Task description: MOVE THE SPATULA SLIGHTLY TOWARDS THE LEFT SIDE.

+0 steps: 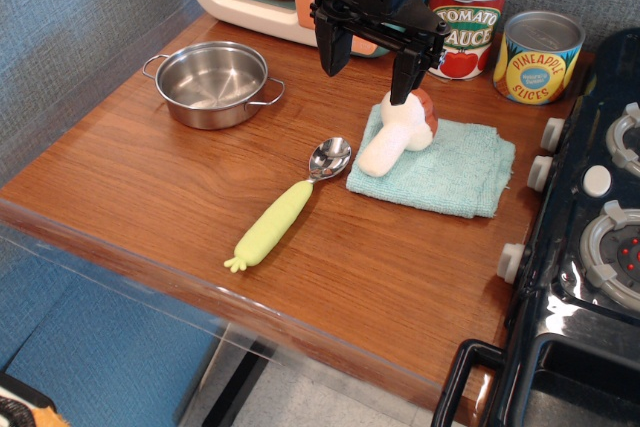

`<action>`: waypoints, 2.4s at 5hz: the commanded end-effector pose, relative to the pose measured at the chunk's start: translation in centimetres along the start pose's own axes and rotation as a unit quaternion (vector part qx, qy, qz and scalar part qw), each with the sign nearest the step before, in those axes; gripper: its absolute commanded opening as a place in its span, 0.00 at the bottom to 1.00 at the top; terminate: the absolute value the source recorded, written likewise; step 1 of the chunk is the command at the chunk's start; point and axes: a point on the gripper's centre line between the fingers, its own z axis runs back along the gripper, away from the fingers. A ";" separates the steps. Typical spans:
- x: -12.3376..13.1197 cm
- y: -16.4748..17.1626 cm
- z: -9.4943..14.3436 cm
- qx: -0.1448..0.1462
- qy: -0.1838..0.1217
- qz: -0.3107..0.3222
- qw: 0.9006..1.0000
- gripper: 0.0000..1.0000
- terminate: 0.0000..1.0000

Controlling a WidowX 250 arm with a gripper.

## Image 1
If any spoon with green handle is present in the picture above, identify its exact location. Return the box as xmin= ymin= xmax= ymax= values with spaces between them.
xmin=223 ymin=137 xmax=352 ymax=273

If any light blue folded towel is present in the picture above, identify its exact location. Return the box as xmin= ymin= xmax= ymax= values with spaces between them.
xmin=346 ymin=120 xmax=516 ymax=218

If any tomato sauce can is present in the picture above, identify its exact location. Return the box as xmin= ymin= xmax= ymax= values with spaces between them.
xmin=428 ymin=0 xmax=506 ymax=80

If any pineapple slices can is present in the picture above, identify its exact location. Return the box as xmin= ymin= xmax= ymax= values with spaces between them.
xmin=493 ymin=11 xmax=585 ymax=106

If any plush mushroom toy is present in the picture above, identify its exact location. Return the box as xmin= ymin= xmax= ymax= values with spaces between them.
xmin=357 ymin=89 xmax=438 ymax=177

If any stainless steel pot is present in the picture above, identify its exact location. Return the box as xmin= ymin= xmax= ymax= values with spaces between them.
xmin=142 ymin=41 xmax=285 ymax=130

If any orange plush object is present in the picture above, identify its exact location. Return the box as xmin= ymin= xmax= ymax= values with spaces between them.
xmin=1 ymin=388 xmax=70 ymax=427

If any black toy stove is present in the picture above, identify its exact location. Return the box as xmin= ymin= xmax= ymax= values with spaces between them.
xmin=432 ymin=28 xmax=639 ymax=426

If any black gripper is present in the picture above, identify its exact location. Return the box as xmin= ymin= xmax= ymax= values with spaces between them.
xmin=310 ymin=0 xmax=450 ymax=105

